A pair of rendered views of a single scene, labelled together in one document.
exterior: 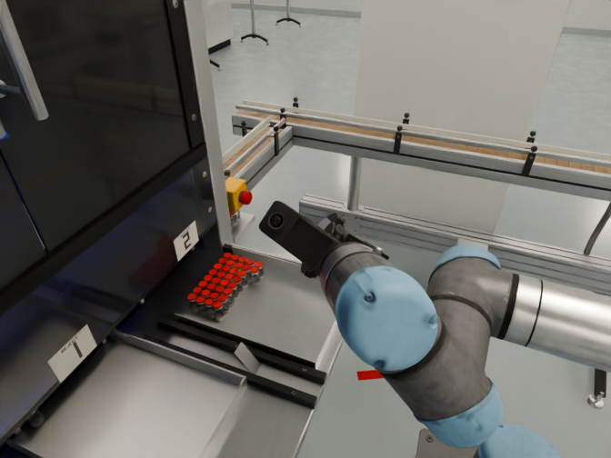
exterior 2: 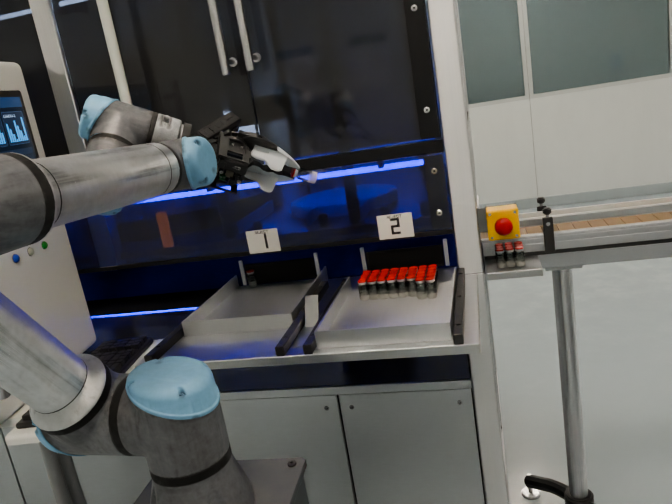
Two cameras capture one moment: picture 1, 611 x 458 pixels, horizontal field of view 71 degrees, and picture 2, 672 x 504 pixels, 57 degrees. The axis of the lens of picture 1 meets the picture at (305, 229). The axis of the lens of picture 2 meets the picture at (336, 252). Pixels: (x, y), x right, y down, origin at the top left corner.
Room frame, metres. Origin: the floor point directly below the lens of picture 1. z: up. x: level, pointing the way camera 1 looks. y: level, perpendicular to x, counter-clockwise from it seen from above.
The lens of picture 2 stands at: (0.44, -1.14, 1.35)
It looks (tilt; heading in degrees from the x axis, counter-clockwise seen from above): 14 degrees down; 83
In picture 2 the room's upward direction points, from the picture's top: 10 degrees counter-clockwise
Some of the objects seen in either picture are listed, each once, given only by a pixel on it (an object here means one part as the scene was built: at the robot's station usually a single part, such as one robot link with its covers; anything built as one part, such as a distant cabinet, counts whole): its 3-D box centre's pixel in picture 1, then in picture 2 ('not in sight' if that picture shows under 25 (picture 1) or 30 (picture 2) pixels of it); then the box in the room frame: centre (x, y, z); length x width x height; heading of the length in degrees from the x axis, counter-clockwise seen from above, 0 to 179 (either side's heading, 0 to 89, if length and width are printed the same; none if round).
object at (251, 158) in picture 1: (238, 164); (620, 224); (1.34, 0.24, 0.92); 0.69 x 0.16 x 0.16; 158
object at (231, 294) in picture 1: (235, 288); (397, 287); (0.74, 0.17, 0.90); 0.18 x 0.02 x 0.05; 158
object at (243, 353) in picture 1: (269, 366); (306, 319); (0.51, 0.07, 0.91); 0.14 x 0.03 x 0.06; 69
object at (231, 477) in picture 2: not in sight; (196, 482); (0.29, -0.32, 0.84); 0.15 x 0.15 x 0.10
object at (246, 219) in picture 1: (225, 224); (512, 265); (1.05, 0.25, 0.87); 0.14 x 0.13 x 0.02; 68
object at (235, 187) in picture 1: (230, 194); (502, 221); (1.02, 0.21, 0.99); 0.08 x 0.07 x 0.07; 68
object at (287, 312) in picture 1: (268, 301); (392, 303); (0.70, 0.09, 0.90); 0.34 x 0.26 x 0.04; 68
